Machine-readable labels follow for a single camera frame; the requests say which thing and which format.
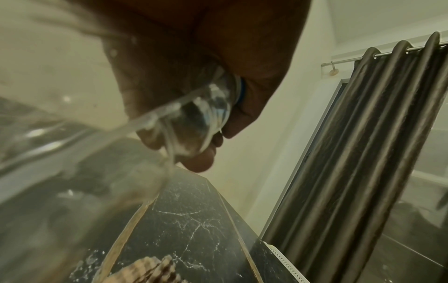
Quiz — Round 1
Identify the metal curtain rod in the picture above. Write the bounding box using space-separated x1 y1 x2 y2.
321 41 448 68

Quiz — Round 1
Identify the blue spray bottle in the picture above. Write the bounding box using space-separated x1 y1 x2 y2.
0 63 246 283

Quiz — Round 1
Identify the black marble table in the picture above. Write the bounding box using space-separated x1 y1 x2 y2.
0 96 306 283

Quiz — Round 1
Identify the brown checkered cloth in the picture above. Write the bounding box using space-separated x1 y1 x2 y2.
105 254 181 283

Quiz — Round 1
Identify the white perforated plastic basket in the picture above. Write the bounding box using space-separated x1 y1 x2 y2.
264 241 310 283

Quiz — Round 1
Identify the dark curtain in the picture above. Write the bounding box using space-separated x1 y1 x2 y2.
260 31 448 283

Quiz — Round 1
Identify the person's left hand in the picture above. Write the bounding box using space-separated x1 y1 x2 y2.
80 0 312 173

